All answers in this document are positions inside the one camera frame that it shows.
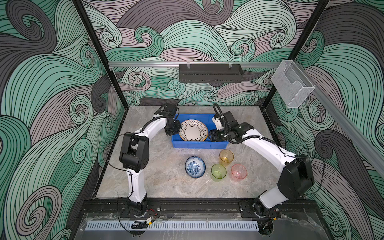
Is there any blue plastic bin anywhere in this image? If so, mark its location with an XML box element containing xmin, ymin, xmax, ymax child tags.
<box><xmin>171</xmin><ymin>114</ymin><xmax>229</xmax><ymax>150</ymax></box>

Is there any yellow rim dotted plate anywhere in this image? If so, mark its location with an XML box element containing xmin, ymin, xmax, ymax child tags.
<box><xmin>179</xmin><ymin>120</ymin><xmax>209</xmax><ymax>142</ymax></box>

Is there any blue white floral bowl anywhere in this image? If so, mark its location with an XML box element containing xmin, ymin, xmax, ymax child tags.
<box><xmin>185</xmin><ymin>156</ymin><xmax>206</xmax><ymax>179</ymax></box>

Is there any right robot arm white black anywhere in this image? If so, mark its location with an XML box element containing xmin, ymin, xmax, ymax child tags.
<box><xmin>209</xmin><ymin>104</ymin><xmax>315</xmax><ymax>216</ymax></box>

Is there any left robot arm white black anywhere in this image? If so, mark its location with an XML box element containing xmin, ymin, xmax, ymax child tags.
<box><xmin>119</xmin><ymin>103</ymin><xmax>182</xmax><ymax>206</ymax></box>

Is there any yellow transparent cup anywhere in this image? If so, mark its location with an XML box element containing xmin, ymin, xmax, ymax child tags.
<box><xmin>219</xmin><ymin>149</ymin><xmax>234</xmax><ymax>166</ymax></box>

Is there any pink transparent cup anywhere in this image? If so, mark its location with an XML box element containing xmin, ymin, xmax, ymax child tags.
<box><xmin>231</xmin><ymin>164</ymin><xmax>248</xmax><ymax>182</ymax></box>

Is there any green transparent cup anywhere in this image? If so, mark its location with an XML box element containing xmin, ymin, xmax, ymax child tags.
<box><xmin>211</xmin><ymin>164</ymin><xmax>227</xmax><ymax>182</ymax></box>

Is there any black wall tray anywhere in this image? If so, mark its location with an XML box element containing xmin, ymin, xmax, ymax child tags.
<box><xmin>179</xmin><ymin>64</ymin><xmax>244</xmax><ymax>84</ymax></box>

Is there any aluminium back wall rail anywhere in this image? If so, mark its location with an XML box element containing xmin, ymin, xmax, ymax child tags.
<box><xmin>108</xmin><ymin>61</ymin><xmax>280</xmax><ymax>68</ymax></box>

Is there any aluminium wall rail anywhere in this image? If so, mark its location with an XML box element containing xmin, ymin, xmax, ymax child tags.
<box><xmin>108</xmin><ymin>61</ymin><xmax>280</xmax><ymax>68</ymax></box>
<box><xmin>293</xmin><ymin>62</ymin><xmax>384</xmax><ymax>176</ymax></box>

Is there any clear acrylic wall holder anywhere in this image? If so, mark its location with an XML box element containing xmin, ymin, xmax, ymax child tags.
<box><xmin>271</xmin><ymin>60</ymin><xmax>315</xmax><ymax>109</ymax></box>

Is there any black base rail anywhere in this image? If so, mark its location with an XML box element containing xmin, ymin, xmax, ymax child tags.
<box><xmin>81</xmin><ymin>198</ymin><xmax>319</xmax><ymax>219</ymax></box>

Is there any white slotted cable duct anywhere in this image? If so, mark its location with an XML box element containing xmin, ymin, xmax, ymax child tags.
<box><xmin>85</xmin><ymin>220</ymin><xmax>259</xmax><ymax>231</ymax></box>

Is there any aluminium right wall rail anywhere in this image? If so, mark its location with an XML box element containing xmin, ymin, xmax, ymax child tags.
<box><xmin>293</xmin><ymin>62</ymin><xmax>384</xmax><ymax>176</ymax></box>

